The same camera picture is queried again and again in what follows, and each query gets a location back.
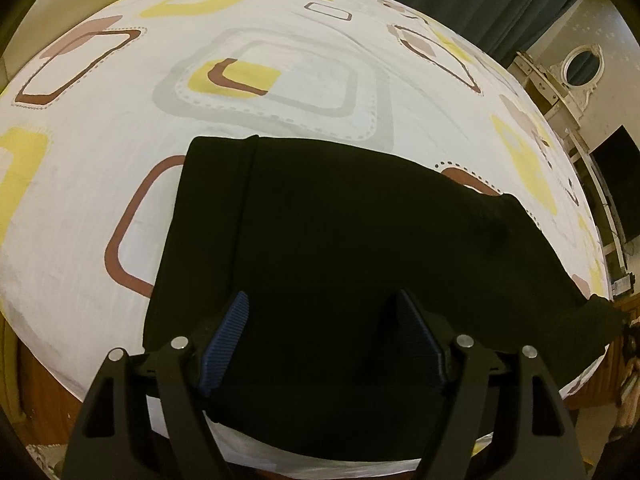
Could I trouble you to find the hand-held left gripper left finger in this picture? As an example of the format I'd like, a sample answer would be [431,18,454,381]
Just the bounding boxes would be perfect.
[61,290,251,480]

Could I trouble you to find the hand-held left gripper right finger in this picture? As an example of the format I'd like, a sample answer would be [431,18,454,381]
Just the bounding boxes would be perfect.
[395,289,589,480]

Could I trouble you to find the black pants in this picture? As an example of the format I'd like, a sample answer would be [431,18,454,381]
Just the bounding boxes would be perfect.
[141,135,627,463]

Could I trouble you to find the patterned bed sheet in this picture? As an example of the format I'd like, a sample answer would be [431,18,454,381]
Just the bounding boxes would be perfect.
[0,0,610,479]

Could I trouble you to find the white dresser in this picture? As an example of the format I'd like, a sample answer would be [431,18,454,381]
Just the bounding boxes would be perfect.
[515,50,632,283]

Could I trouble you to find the oval white-framed mirror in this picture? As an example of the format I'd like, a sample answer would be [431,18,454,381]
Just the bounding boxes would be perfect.
[560,44,607,107]

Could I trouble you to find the dark green curtain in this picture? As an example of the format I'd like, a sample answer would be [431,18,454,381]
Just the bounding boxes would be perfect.
[320,0,590,65]

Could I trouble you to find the wooden bed frame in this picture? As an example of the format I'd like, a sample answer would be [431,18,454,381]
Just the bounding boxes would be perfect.
[0,317,87,458]

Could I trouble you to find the black wall television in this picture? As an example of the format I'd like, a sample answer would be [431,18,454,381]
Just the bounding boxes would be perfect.
[587,125,640,241]

